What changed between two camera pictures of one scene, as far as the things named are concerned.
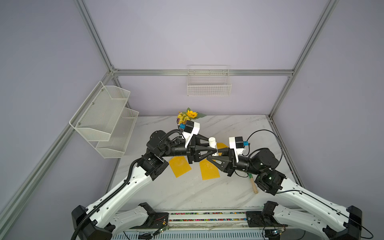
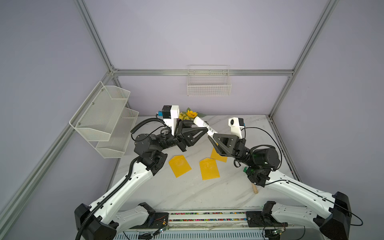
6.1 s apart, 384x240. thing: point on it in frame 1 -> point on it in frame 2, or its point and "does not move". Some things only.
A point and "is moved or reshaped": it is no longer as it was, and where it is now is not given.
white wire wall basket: (208, 80) does not move
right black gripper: (224, 166) -> (231, 143)
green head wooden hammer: (254, 187) does not move
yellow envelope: (180, 165) does not move
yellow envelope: (208, 171) does not move
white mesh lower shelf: (115, 146) does not move
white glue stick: (213, 144) is moved or reshaped
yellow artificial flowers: (188, 115) does not move
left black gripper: (191, 152) -> (183, 128)
